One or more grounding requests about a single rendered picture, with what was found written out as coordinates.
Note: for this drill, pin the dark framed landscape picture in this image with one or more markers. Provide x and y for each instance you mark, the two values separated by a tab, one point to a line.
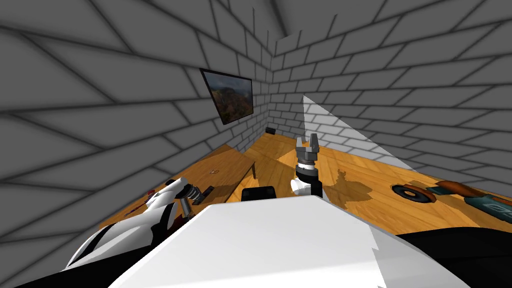
232	97

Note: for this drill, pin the small red object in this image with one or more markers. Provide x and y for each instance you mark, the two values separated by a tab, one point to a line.
150	195

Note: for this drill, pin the brown wooden table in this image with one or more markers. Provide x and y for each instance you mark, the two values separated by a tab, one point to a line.
228	166

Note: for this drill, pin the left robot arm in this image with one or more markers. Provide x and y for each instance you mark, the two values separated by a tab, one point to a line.
132	230

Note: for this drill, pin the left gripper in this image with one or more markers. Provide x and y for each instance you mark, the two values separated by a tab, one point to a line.
205	193

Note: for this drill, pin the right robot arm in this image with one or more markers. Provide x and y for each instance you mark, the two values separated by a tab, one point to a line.
308	176

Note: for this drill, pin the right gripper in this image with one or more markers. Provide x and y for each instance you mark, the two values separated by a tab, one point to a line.
306	153

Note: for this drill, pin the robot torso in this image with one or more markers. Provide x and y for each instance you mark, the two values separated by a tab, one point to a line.
276	244

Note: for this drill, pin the teal and orange long object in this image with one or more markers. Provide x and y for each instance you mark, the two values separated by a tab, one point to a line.
480	200

